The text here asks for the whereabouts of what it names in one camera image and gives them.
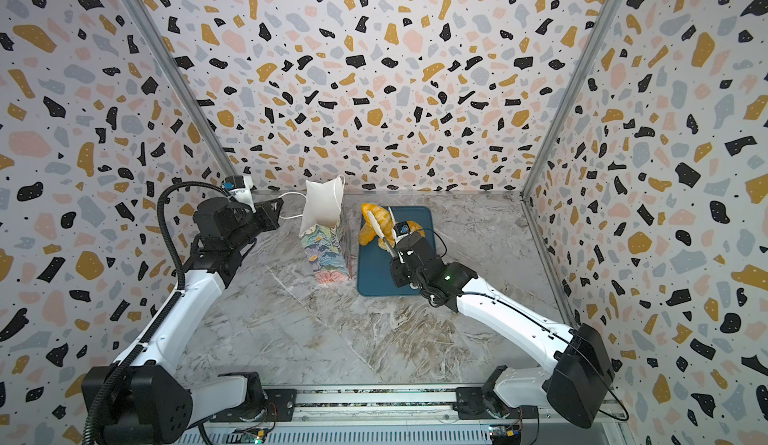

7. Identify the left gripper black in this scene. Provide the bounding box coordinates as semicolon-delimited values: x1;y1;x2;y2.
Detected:
227;196;282;252

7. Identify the croissant shaped bread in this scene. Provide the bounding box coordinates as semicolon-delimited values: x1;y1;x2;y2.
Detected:
358;203;395;249

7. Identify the floral paper bag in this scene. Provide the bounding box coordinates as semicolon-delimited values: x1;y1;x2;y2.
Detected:
280;175;351;285

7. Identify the small oval bread roll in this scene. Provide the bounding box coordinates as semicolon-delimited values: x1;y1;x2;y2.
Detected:
358;223;378;246

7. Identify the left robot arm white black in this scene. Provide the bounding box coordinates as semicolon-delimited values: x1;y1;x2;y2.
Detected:
81;196;283;444

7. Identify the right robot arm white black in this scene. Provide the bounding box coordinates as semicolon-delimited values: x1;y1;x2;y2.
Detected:
361;203;614;429

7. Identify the large oval brown bread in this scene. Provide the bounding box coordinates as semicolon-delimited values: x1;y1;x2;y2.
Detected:
407;220;425;237

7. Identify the teal rectangular tray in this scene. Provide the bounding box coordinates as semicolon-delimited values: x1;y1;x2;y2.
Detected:
356;206;442;297

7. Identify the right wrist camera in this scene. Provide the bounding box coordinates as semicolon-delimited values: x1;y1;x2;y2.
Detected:
392;221;412;243

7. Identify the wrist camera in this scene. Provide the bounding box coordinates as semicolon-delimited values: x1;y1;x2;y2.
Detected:
392;221;412;243
222;175;255;211

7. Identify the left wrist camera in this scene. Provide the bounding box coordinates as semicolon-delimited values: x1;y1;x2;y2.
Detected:
222;175;255;211

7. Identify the black corrugated cable conduit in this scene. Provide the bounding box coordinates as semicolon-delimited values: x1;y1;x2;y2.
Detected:
80;180;232;445

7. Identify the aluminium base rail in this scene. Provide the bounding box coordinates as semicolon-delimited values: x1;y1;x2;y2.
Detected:
169;384;634;444

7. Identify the left corner aluminium post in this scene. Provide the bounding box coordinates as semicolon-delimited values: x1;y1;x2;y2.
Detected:
121;0;239;176

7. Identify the corner aluminium post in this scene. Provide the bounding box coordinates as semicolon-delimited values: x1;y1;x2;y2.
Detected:
121;0;239;176
520;0;621;200

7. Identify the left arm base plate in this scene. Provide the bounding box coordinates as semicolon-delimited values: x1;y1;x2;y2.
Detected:
211;388;298;426

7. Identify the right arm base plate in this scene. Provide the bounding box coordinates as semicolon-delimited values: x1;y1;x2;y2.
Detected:
453;387;539;421

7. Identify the right corner aluminium post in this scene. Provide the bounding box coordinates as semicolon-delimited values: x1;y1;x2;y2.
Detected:
520;0;621;200

